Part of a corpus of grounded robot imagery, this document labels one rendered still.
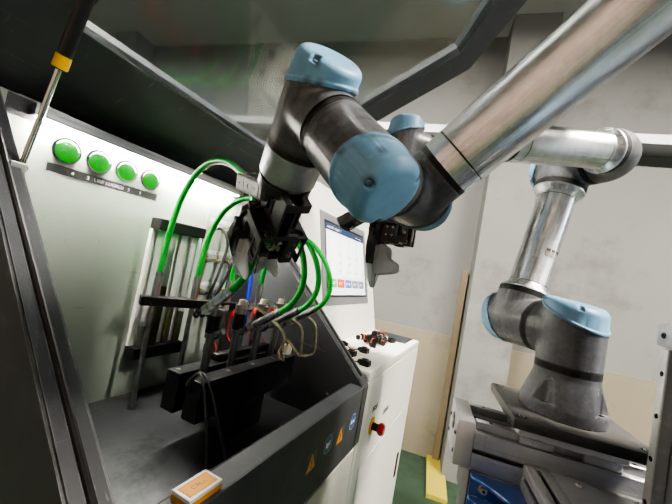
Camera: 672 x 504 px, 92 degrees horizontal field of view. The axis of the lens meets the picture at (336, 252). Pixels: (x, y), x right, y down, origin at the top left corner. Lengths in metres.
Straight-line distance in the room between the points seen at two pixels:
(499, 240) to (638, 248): 0.91
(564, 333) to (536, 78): 0.52
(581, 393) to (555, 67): 0.58
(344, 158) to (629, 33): 0.27
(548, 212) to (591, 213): 1.92
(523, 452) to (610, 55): 0.65
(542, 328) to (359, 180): 0.61
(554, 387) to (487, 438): 0.16
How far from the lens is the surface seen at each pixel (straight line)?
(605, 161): 0.89
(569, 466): 0.83
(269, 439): 0.62
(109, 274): 0.93
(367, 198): 0.28
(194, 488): 0.50
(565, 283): 2.77
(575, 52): 0.42
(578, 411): 0.80
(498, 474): 0.82
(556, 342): 0.79
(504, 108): 0.40
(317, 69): 0.35
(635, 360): 2.95
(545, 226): 0.95
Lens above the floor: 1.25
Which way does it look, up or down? 3 degrees up
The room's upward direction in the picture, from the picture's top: 10 degrees clockwise
